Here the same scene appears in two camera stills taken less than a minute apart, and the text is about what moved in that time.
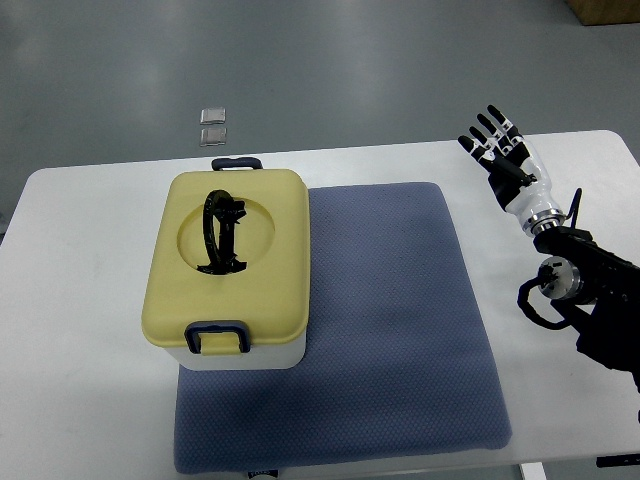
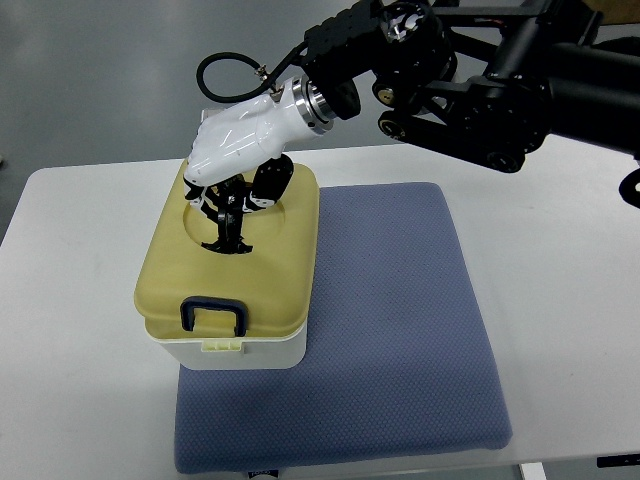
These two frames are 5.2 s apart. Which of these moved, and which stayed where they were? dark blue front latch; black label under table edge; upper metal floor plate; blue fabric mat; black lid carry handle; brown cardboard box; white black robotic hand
Moved: white black robotic hand; black lid carry handle; dark blue front latch
Stayed: blue fabric mat; upper metal floor plate; brown cardboard box; black label under table edge
